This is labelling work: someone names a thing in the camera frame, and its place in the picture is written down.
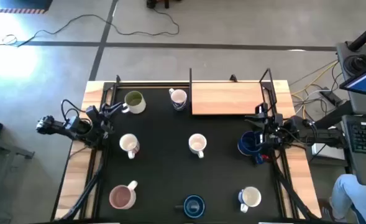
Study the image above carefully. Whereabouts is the black aluminium table frame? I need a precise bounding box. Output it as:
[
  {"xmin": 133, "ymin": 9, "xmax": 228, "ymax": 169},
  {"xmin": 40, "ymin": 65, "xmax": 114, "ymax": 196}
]
[{"xmin": 50, "ymin": 74, "xmax": 322, "ymax": 223}]

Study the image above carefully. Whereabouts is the black power strip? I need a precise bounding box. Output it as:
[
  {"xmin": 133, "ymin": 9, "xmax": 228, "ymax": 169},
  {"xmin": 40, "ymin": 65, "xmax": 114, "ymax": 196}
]
[{"xmin": 319, "ymin": 86, "xmax": 347, "ymax": 107}]

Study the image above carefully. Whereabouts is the white mug teal diamond pattern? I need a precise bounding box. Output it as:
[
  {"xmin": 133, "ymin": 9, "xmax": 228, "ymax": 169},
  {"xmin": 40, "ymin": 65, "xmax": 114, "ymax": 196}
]
[{"xmin": 188, "ymin": 133, "xmax": 208, "ymax": 159}]

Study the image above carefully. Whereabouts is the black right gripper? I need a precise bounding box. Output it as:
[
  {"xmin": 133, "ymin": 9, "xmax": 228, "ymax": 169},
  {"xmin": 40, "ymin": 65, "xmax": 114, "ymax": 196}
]
[{"xmin": 244, "ymin": 104, "xmax": 285, "ymax": 154}]

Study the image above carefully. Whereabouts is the white mug olive green inside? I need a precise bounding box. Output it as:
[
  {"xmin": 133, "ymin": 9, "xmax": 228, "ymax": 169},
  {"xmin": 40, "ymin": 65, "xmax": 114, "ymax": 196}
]
[{"xmin": 121, "ymin": 90, "xmax": 147, "ymax": 114}]

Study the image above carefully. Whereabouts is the white mug blue flower pattern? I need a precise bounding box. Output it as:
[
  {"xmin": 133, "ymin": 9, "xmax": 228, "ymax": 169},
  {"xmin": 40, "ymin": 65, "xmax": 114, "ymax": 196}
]
[{"xmin": 237, "ymin": 186, "xmax": 262, "ymax": 214}]

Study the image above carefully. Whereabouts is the black metal shelf frame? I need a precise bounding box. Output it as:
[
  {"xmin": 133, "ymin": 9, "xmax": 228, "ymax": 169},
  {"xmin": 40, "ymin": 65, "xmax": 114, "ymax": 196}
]
[{"xmin": 188, "ymin": 67, "xmax": 278, "ymax": 116}]

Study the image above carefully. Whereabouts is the yellow cable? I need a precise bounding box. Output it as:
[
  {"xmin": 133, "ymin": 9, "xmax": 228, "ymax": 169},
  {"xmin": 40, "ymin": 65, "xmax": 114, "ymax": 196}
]
[{"xmin": 290, "ymin": 60, "xmax": 339, "ymax": 97}]

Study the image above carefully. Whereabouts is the person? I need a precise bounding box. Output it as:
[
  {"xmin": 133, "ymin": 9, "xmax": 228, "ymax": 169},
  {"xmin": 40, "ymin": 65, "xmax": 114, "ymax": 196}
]
[{"xmin": 321, "ymin": 173, "xmax": 366, "ymax": 224}]

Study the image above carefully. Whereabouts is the pink mug white handle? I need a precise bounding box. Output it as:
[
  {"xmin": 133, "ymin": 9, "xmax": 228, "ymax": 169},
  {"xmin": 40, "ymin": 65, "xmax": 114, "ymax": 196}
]
[{"xmin": 108, "ymin": 180, "xmax": 139, "ymax": 210}]

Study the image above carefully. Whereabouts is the grey equipment cart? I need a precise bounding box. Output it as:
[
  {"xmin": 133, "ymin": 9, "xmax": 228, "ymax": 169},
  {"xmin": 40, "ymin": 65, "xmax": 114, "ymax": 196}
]
[{"xmin": 303, "ymin": 26, "xmax": 366, "ymax": 131}]

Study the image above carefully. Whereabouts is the dark blue mug white base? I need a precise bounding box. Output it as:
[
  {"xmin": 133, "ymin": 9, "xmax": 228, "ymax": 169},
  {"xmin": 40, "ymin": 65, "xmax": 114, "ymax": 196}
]
[{"xmin": 237, "ymin": 130, "xmax": 265, "ymax": 164}]

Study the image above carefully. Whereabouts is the small dark blue mug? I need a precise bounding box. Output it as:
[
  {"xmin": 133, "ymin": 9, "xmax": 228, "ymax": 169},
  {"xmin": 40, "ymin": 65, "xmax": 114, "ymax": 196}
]
[{"xmin": 175, "ymin": 194, "xmax": 206, "ymax": 219}]

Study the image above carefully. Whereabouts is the black table mat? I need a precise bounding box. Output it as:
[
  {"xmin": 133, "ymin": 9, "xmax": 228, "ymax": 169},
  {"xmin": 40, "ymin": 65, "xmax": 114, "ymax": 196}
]
[{"xmin": 97, "ymin": 86, "xmax": 283, "ymax": 219}]

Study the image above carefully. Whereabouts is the wooden shelf board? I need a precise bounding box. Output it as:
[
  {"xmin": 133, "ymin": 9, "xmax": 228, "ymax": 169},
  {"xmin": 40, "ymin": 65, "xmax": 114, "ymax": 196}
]
[{"xmin": 191, "ymin": 82, "xmax": 266, "ymax": 116}]

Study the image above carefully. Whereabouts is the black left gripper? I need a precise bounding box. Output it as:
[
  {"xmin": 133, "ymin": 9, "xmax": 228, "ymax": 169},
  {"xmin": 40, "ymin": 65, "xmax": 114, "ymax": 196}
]
[{"xmin": 85, "ymin": 101, "xmax": 124, "ymax": 139}]

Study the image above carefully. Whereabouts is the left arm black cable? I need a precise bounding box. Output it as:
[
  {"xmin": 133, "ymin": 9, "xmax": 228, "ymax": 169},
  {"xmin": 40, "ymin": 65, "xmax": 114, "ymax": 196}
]
[{"xmin": 60, "ymin": 99, "xmax": 88, "ymax": 123}]

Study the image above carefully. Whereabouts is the white printed paper sheet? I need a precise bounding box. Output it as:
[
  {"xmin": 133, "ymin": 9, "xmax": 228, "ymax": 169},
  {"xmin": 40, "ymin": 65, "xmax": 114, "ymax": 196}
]
[{"xmin": 311, "ymin": 143, "xmax": 347, "ymax": 161}]

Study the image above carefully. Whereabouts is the black wheeled base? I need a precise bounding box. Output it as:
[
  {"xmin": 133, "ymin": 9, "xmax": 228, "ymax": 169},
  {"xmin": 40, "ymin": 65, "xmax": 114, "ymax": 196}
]
[{"xmin": 145, "ymin": 0, "xmax": 172, "ymax": 9}]

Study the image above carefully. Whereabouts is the white mug blue stripe pattern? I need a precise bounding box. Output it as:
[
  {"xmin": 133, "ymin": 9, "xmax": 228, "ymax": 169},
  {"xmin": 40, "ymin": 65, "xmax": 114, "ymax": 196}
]
[{"xmin": 168, "ymin": 88, "xmax": 188, "ymax": 111}]

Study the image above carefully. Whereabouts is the black floor cable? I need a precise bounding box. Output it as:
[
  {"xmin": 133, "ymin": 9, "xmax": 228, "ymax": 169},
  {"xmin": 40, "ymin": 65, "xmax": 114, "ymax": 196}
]
[{"xmin": 0, "ymin": 7, "xmax": 180, "ymax": 48}]

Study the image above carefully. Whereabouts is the white mug red pattern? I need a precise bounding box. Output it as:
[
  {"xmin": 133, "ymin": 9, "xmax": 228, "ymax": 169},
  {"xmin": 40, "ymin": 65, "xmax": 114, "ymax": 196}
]
[{"xmin": 119, "ymin": 133, "xmax": 140, "ymax": 160}]

